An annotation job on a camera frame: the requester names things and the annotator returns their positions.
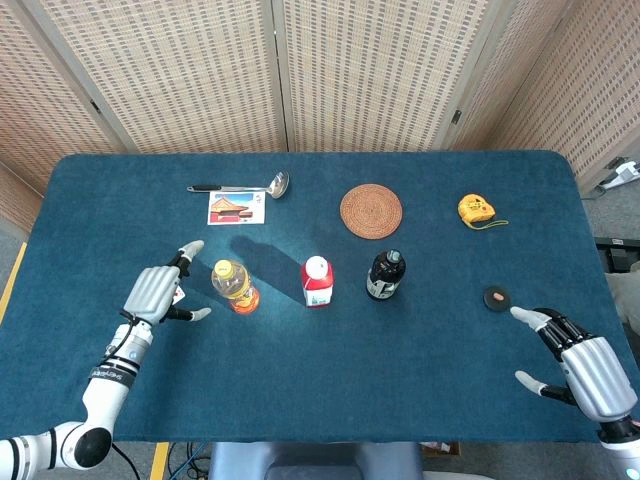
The white floor device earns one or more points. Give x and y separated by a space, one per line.
622 175

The yellow tape measure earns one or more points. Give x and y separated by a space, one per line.
474 207

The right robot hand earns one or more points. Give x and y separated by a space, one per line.
595 375

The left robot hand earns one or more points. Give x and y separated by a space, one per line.
150 292

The orange iced tea bottle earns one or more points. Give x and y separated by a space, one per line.
232 282

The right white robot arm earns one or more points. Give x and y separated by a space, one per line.
622 445

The blue table cloth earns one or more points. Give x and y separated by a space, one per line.
320 370

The woven folding screen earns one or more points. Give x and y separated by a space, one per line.
190 75

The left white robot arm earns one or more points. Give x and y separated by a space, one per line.
107 395

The black round disc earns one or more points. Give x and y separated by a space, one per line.
492 305

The dark tea bottle black cap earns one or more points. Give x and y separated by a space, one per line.
385 275

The round woven rattan coaster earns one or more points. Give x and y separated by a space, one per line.
371 211

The palace picture postcard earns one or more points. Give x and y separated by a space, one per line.
236 207

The red juice bottle white cap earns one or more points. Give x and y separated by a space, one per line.
317 280

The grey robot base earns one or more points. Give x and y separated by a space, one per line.
315 462

